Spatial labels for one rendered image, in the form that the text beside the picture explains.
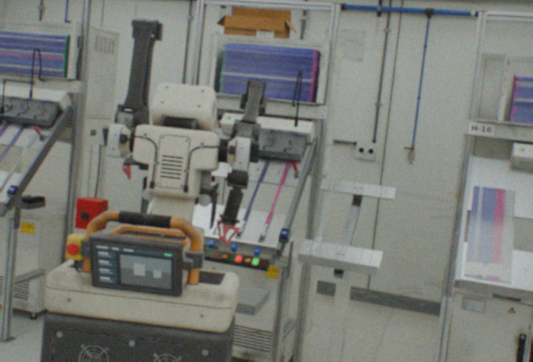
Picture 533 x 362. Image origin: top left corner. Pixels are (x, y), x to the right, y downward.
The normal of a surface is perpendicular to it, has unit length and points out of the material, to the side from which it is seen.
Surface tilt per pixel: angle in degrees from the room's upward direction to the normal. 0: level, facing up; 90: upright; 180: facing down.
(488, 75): 90
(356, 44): 90
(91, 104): 90
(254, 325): 90
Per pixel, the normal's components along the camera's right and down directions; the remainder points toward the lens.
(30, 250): -0.29, 0.05
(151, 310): -0.06, 0.07
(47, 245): 0.95, 0.12
